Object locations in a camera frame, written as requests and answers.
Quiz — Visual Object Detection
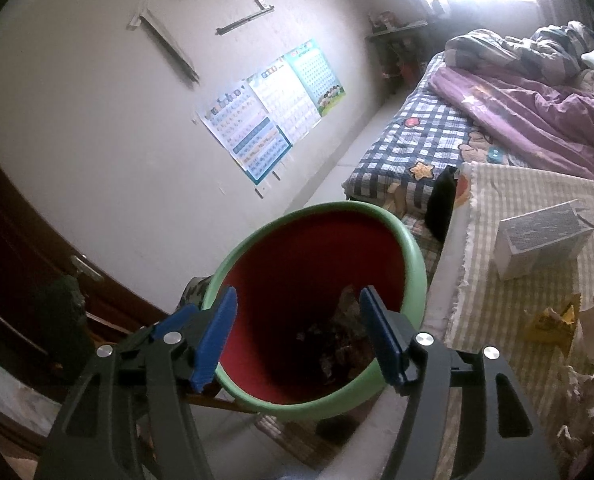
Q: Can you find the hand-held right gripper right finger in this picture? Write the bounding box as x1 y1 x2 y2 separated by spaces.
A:
358 285 562 480

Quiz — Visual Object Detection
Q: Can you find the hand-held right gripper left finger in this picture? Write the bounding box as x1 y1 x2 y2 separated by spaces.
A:
34 286 239 480

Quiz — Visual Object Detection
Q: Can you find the green bin with red liner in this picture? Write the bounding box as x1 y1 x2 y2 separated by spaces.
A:
199 201 429 422

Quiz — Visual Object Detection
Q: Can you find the yellow snack wrapper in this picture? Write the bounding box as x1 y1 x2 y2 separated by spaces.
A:
524 292 582 356

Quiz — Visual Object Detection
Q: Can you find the pile of crumpled wrappers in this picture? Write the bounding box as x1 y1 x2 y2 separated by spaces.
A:
294 285 378 386

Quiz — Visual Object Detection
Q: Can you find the camouflage cloth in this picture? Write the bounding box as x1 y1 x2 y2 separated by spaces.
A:
181 276 217 313

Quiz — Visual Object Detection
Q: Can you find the beige woven mat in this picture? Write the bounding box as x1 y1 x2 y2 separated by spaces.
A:
444 160 594 480

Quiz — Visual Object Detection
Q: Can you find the black cloth item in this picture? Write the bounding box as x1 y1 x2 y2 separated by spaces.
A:
423 164 459 242

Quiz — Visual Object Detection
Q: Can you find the dark green cloth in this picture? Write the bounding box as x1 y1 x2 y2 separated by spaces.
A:
32 275 90 386

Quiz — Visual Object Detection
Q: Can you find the white cardboard box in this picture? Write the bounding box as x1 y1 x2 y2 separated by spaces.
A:
493 199 594 281

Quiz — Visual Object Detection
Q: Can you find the checkered bed sheet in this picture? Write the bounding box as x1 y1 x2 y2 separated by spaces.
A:
342 52 478 226

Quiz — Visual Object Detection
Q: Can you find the large crumpled paper wad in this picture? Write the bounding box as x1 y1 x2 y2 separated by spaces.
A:
557 365 594 461

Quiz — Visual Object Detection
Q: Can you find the dark wooden door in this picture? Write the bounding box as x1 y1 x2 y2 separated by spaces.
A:
0 125 178 411

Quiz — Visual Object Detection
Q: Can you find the purple blanket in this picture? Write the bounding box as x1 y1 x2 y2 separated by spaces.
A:
429 65 594 186

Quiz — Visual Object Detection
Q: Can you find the grey plaid blanket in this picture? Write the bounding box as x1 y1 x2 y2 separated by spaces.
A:
444 20 594 96

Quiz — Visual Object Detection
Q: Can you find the metal door handle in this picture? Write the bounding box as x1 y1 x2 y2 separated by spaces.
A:
69 255 105 283

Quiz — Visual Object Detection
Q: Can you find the blue-bordered wall poster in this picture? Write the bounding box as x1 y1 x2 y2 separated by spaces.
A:
197 80 294 184

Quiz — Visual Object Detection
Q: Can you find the white chart wall poster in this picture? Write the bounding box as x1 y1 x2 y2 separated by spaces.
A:
247 57 323 146

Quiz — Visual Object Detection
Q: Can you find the green-bordered wall poster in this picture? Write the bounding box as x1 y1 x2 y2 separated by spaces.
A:
284 37 349 117

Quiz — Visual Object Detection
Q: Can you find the long metal wall bracket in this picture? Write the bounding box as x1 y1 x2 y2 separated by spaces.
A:
128 7 200 83

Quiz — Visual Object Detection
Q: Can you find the wall shelf with toys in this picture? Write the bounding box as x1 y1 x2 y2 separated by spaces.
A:
366 10 430 81

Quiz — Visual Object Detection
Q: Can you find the short metal wall bracket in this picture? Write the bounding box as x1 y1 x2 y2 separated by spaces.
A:
215 0 275 36

